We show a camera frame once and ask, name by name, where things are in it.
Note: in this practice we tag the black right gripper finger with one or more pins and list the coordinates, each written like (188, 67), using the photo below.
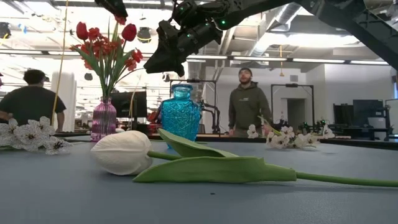
(169, 39)
(168, 65)

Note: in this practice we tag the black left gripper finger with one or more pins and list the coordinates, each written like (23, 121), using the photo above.
(115, 7)

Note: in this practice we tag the red tulip green stem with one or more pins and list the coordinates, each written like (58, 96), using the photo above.
(82, 31)
(120, 20)
(129, 32)

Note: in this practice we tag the red flower bunch green stems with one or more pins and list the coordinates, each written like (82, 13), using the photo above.
(102, 46)

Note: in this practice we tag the purple ribbed glass vase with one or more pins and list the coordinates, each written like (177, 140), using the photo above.
(104, 119)

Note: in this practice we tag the white tulip green leaves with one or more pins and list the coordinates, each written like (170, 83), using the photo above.
(124, 152)

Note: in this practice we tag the white blossom spray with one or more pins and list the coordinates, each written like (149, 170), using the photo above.
(28, 137)
(281, 141)

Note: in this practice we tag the black background robot arm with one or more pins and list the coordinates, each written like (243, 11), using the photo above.
(214, 115)

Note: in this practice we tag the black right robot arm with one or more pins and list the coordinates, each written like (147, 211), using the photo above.
(342, 18)

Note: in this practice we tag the blue patterned glass vase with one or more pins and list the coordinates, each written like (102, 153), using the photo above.
(180, 115)

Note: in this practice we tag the black computer monitor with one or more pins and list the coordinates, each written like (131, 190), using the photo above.
(368, 112)
(342, 115)
(133, 104)

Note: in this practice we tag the black round ceiling fixture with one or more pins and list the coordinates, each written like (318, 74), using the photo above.
(88, 76)

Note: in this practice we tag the person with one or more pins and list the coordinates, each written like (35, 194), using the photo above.
(248, 105)
(31, 102)

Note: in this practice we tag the white round pillar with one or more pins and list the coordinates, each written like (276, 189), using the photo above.
(68, 102)

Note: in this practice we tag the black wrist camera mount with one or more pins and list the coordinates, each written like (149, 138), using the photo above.
(192, 12)

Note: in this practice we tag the black table edge frame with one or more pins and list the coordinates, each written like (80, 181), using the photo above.
(217, 139)

